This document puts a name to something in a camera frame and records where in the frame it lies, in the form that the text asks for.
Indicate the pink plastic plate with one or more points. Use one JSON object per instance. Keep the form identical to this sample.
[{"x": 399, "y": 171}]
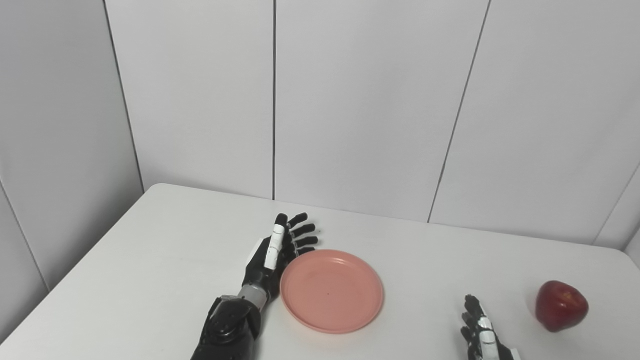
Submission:
[{"x": 332, "y": 292}]

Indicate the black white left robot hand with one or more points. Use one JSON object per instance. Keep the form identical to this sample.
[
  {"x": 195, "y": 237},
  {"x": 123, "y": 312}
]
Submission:
[{"x": 260, "y": 272}]

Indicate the red apple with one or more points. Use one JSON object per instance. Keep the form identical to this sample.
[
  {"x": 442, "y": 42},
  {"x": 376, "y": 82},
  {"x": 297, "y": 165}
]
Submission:
[{"x": 561, "y": 306}]

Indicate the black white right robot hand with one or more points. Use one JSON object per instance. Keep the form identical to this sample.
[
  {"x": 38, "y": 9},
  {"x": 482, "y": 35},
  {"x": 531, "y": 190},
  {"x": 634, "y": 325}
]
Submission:
[{"x": 487, "y": 345}]

